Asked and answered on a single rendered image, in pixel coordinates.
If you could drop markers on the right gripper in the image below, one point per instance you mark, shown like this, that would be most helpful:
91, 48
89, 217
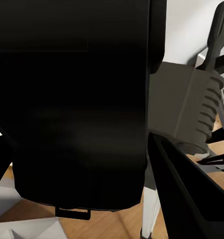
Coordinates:
217, 136

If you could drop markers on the camera tripod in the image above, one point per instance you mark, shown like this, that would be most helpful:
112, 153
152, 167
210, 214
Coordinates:
183, 104

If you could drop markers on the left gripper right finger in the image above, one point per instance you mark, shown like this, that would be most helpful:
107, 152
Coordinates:
192, 203

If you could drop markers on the digital camera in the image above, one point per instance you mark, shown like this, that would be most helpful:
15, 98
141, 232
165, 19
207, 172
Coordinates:
74, 92

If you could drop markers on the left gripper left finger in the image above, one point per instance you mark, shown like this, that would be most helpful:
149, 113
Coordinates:
5, 155

